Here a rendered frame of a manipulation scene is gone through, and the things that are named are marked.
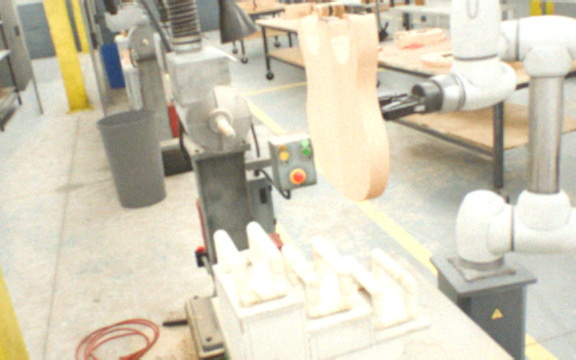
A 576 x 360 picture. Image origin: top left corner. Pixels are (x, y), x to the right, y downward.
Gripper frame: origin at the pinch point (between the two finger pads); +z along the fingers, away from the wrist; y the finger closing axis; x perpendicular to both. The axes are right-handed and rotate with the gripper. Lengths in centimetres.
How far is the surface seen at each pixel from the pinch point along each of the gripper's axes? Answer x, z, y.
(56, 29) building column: -27, 82, 818
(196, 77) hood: 2, 22, 70
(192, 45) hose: 10, 19, 85
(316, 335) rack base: -45, 19, -13
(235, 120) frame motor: -21, 6, 97
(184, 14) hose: 21, 20, 85
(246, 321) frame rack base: -36, 34, -13
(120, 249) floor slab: -146, 61, 288
